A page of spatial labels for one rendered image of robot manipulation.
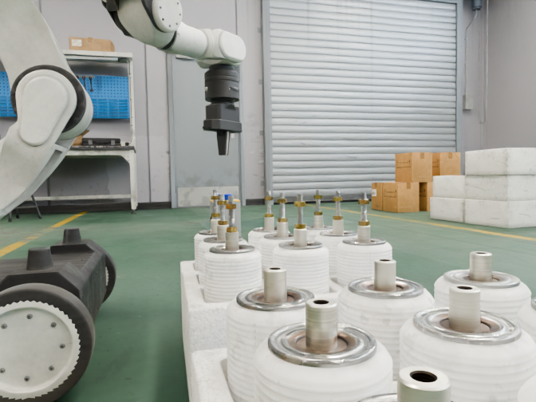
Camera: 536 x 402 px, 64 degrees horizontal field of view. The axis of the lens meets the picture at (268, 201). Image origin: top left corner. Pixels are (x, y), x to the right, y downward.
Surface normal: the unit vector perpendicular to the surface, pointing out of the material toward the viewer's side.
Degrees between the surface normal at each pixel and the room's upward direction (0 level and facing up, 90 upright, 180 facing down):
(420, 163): 90
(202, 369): 0
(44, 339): 90
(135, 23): 137
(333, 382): 58
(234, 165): 90
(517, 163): 90
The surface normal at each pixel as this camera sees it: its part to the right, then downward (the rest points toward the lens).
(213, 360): -0.02, -1.00
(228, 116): 0.84, 0.01
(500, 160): -0.96, 0.04
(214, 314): 0.23, 0.04
